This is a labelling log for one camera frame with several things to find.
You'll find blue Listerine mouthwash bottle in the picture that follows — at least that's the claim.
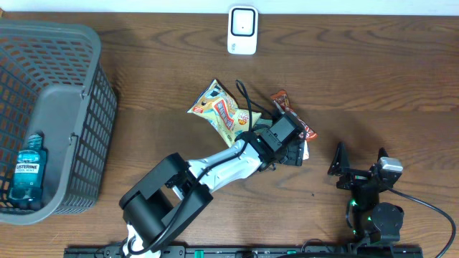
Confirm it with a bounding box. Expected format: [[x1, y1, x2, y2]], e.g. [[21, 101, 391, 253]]
[[8, 133, 47, 210]]

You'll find white barcode scanner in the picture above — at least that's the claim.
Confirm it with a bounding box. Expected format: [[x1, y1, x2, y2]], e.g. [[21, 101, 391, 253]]
[[227, 6, 259, 55]]

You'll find grey plastic basket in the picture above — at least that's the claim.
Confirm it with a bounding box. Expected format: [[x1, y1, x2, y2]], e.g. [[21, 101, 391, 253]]
[[1, 19, 118, 225]]

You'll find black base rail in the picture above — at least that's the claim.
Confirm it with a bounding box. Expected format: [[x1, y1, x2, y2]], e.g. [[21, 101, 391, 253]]
[[63, 245, 423, 258]]

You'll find mint green snack packet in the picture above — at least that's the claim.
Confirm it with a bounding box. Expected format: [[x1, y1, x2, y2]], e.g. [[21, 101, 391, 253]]
[[254, 118, 273, 130]]

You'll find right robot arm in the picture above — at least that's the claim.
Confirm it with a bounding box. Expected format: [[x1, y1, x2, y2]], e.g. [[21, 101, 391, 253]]
[[328, 142, 404, 254]]

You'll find yellow snack chip bag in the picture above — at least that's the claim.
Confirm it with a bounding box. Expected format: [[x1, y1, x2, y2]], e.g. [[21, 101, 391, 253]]
[[187, 80, 250, 147]]

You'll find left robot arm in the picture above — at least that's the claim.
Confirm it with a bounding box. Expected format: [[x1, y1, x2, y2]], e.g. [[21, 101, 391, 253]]
[[119, 113, 306, 257]]

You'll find small orange snack packet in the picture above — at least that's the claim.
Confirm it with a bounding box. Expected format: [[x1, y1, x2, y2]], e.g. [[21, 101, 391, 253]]
[[303, 140, 310, 160]]

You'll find orange chocolate bar wrapper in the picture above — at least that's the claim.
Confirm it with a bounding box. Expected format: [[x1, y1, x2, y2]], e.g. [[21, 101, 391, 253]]
[[270, 90, 318, 142]]

